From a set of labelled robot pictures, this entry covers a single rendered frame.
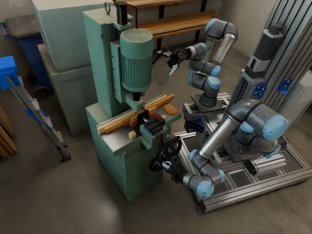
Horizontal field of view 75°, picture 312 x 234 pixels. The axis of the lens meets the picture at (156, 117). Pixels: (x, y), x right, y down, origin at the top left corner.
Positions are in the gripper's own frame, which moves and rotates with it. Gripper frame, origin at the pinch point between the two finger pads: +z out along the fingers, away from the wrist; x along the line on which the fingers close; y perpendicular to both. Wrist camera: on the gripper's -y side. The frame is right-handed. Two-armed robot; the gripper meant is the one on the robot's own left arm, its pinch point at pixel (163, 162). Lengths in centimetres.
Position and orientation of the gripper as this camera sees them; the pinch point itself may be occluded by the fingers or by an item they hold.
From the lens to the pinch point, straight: 128.0
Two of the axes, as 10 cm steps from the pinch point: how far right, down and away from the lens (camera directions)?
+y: 2.6, 8.9, 3.7
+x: 7.7, -4.3, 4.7
